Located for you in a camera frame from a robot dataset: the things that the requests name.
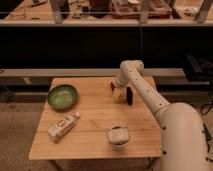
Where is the white cup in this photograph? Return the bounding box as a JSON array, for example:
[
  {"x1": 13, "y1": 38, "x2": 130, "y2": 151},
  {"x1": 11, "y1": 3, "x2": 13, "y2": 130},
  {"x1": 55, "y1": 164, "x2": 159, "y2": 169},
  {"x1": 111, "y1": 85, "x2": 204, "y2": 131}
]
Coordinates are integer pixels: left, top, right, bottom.
[{"x1": 106, "y1": 126, "x2": 130, "y2": 149}]

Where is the wooden table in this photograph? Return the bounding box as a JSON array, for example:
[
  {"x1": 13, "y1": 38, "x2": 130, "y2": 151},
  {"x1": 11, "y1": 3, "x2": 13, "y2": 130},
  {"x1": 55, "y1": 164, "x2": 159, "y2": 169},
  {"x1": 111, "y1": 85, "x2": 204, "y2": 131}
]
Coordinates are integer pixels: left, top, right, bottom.
[{"x1": 29, "y1": 77, "x2": 162, "y2": 160}]

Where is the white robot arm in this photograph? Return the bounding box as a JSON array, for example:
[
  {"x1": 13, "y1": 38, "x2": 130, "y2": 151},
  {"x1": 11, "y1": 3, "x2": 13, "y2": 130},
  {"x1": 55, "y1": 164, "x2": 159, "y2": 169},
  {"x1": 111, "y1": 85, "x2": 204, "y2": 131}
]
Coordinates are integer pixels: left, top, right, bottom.
[{"x1": 115, "y1": 60, "x2": 211, "y2": 171}]

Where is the wooden shelf bench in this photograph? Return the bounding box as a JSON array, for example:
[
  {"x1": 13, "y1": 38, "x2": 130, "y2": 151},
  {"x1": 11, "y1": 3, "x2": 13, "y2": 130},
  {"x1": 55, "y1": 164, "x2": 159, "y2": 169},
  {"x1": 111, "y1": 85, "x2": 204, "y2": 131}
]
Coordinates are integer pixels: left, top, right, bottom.
[{"x1": 0, "y1": 0, "x2": 213, "y2": 27}]

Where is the green ceramic bowl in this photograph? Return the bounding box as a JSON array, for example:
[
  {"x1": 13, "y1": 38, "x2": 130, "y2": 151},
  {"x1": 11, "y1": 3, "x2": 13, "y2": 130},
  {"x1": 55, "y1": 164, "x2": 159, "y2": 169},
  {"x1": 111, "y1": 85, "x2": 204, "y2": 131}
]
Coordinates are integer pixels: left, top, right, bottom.
[{"x1": 47, "y1": 84, "x2": 78, "y2": 110}]

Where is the dark eggplant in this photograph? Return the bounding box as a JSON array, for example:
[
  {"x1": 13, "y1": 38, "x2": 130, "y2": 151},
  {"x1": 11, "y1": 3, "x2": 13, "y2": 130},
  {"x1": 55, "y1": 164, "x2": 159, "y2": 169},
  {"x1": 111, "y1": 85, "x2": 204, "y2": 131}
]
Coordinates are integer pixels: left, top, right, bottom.
[{"x1": 127, "y1": 87, "x2": 133, "y2": 106}]

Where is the white milk carton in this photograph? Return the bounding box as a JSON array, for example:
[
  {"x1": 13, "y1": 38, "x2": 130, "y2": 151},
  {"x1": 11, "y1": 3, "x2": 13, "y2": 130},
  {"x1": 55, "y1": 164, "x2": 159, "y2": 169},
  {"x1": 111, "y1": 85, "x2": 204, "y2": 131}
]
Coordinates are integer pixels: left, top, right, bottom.
[{"x1": 47, "y1": 112, "x2": 80, "y2": 143}]

